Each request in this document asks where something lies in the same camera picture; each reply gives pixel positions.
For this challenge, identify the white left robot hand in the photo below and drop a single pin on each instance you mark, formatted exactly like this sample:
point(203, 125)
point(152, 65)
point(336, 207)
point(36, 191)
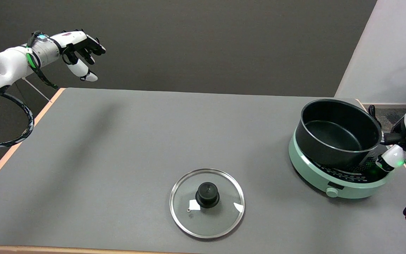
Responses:
point(72, 38)

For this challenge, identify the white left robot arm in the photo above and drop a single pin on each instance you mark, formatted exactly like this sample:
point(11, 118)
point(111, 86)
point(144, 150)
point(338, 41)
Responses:
point(9, 63)

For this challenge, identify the green induction cooker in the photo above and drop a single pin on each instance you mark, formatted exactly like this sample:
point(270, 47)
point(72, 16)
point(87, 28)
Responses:
point(312, 174)

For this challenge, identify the glass lid with black knob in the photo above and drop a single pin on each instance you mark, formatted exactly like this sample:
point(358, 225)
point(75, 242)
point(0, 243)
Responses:
point(217, 222)

